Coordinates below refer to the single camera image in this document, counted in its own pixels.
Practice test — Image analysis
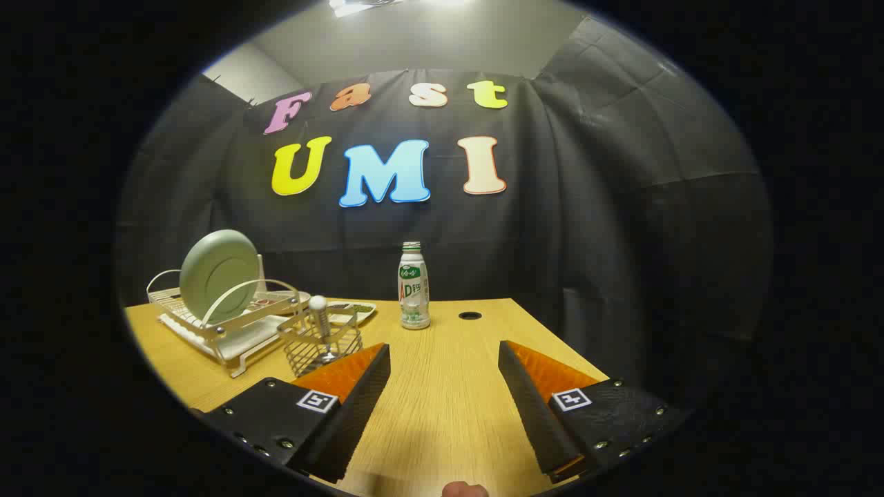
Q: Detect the spoon with checkered handle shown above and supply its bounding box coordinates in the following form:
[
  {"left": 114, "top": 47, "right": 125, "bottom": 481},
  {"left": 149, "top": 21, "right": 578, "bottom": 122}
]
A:
[{"left": 308, "top": 295, "right": 339, "bottom": 364}]

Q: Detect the pale green plate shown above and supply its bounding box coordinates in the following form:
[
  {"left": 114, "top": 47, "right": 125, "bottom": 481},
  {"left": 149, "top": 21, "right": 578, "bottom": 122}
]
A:
[{"left": 179, "top": 229, "right": 261, "bottom": 325}]

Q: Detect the metal wire basket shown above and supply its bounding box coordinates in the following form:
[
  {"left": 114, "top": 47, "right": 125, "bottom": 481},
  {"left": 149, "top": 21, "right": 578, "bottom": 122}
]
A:
[{"left": 278, "top": 307, "right": 364, "bottom": 378}]

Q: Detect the ceiling light fixture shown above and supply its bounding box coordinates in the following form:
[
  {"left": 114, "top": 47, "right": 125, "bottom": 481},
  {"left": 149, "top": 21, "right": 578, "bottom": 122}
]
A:
[{"left": 328, "top": 0, "right": 470, "bottom": 18}]

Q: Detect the white wire dish rack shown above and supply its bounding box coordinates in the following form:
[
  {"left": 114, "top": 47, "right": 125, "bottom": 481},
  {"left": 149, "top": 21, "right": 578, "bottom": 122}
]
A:
[{"left": 146, "top": 254, "right": 311, "bottom": 379}]

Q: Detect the white divided snack dish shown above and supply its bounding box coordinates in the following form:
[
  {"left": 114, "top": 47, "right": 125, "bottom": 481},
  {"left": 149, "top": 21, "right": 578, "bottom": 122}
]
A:
[{"left": 325, "top": 301, "right": 378, "bottom": 327}]

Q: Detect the black backdrop cloth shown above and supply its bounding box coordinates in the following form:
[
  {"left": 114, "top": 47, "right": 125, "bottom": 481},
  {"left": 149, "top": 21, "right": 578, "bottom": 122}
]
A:
[{"left": 114, "top": 14, "right": 774, "bottom": 415}]

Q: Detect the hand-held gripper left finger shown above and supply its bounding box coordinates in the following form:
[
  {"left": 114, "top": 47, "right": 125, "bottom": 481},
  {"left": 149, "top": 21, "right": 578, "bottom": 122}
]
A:
[{"left": 200, "top": 343, "right": 392, "bottom": 484}]

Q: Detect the white plastic drink bottle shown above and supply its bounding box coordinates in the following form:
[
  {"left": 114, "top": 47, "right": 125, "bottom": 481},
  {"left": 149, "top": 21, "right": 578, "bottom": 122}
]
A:
[{"left": 398, "top": 242, "right": 431, "bottom": 330}]

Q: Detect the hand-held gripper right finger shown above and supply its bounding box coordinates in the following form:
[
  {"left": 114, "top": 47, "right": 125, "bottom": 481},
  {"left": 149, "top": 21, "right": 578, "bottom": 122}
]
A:
[{"left": 498, "top": 340, "right": 691, "bottom": 484}]

